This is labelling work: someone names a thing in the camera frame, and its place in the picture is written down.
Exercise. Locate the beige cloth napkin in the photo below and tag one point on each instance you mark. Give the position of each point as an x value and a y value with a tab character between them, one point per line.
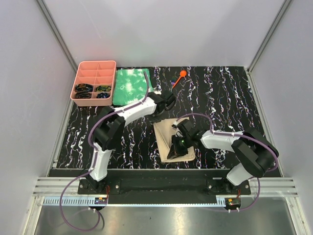
163	132

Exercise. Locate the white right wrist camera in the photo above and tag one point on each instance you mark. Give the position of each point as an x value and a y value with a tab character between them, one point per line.
175	126

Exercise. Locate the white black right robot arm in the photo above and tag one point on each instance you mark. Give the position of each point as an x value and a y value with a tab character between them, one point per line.
255	154

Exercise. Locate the pink compartment tray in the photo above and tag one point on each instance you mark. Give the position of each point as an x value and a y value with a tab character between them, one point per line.
95	73

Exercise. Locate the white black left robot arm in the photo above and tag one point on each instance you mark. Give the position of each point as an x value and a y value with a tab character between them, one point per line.
106	134

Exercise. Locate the orange plastic spoon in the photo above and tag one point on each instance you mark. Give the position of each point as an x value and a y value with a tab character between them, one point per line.
182	74

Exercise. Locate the aluminium front frame rail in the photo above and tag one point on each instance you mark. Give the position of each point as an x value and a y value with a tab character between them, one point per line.
62	191

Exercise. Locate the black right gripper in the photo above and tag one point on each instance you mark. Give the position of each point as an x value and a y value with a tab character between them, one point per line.
175	151

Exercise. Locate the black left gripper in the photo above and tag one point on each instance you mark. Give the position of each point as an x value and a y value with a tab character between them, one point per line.
156	119

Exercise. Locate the yellow green coiled band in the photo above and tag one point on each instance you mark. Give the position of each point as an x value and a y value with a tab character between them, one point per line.
103	88

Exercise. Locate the blue coiled band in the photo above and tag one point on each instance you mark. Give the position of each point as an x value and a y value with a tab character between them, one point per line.
103	95

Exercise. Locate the dark coiled band bottom-left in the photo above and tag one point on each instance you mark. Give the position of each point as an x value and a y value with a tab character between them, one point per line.
83	95

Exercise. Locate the dark coiled band top-left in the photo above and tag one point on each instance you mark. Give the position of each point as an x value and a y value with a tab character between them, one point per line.
83	87

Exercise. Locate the black marble pattern mat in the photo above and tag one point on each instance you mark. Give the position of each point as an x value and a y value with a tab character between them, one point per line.
218	95

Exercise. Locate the green white tie-dye cloth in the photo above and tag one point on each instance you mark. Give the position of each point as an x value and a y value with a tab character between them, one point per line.
130	86

